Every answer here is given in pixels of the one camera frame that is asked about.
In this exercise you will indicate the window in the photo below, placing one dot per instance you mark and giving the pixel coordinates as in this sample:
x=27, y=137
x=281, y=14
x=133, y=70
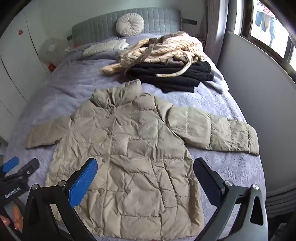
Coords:
x=281, y=34

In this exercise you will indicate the black folded clothes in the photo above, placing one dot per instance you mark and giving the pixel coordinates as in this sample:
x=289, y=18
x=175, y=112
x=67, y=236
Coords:
x=161, y=74

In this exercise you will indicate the beige striped robe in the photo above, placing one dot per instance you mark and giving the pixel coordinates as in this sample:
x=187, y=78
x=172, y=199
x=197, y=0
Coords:
x=171, y=48

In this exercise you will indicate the beige puffer jacket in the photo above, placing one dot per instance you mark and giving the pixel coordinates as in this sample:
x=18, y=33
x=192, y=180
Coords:
x=129, y=150

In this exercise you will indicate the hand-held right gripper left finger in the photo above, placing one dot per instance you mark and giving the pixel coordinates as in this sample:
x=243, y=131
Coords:
x=83, y=183

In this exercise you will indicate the white wardrobe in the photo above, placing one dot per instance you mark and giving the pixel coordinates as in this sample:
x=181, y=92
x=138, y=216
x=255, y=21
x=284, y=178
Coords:
x=13, y=64

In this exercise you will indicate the white quilted folded garment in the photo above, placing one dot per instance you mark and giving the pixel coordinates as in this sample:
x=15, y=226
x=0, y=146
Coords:
x=101, y=47

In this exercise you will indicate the grey curtain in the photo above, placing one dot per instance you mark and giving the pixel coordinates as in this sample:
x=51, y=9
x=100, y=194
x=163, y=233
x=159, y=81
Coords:
x=216, y=25

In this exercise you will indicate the grey padded bed base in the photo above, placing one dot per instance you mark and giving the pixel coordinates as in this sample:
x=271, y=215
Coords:
x=281, y=208

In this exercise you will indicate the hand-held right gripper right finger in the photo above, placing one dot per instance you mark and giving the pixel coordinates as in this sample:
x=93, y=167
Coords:
x=204, y=172

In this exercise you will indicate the grey quilted headboard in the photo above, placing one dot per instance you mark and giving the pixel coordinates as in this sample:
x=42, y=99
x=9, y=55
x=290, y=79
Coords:
x=157, y=20

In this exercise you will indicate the hanging laundry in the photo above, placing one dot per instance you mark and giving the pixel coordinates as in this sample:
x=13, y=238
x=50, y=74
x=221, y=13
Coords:
x=266, y=20

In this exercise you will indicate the person's left hand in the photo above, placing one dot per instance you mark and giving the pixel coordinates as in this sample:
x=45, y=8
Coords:
x=16, y=217

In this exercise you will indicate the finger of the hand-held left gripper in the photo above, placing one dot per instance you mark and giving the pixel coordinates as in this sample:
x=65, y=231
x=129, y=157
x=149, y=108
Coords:
x=30, y=168
x=10, y=163

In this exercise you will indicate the white floral standing fan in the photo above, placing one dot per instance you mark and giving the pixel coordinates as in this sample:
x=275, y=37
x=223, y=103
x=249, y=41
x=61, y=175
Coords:
x=50, y=49

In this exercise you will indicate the round white pleated cushion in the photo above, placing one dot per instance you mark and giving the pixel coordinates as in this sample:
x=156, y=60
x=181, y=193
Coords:
x=130, y=25

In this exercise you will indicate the red paper decal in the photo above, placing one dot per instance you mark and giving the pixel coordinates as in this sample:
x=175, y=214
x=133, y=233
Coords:
x=20, y=32

